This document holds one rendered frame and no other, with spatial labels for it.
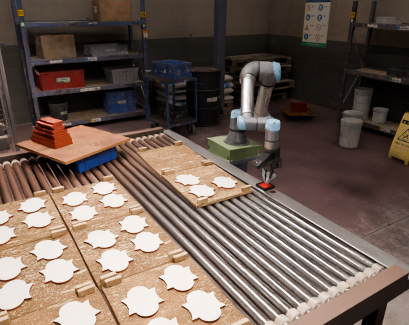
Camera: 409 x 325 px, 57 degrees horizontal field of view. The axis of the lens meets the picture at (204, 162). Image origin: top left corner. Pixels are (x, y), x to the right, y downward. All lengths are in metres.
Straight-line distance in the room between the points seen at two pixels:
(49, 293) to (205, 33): 6.81
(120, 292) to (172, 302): 0.19
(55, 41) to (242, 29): 3.90
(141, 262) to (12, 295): 0.45
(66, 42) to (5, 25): 0.94
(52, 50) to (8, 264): 4.79
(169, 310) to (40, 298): 0.44
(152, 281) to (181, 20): 6.47
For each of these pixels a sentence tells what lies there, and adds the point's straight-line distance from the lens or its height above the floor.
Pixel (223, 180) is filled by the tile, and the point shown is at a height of 0.95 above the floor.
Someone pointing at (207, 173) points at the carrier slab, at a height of 0.94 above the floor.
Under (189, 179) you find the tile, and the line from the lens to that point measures 2.11.
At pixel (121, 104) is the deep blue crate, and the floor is 0.29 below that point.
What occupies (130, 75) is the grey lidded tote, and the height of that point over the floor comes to 0.76.
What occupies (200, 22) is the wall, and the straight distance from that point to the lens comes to 7.74.
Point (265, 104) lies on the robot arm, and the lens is 2.49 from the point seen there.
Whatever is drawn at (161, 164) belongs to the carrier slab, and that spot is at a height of 0.94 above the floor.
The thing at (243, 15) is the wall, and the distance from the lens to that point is 8.32.
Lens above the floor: 1.85
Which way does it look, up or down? 23 degrees down
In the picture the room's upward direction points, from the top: straight up
